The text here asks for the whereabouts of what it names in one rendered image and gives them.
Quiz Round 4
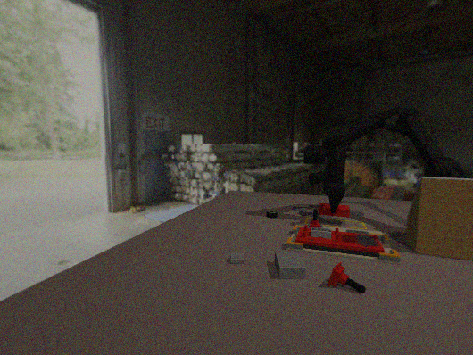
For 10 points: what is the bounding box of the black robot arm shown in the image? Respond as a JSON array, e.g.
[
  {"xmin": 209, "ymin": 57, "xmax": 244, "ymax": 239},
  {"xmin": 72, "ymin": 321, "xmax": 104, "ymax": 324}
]
[{"xmin": 304, "ymin": 107, "xmax": 473, "ymax": 186}]

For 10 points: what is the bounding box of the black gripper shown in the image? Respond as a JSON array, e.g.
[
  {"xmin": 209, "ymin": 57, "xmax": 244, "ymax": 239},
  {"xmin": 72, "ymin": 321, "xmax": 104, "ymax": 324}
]
[{"xmin": 324, "ymin": 164, "xmax": 345, "ymax": 213}]

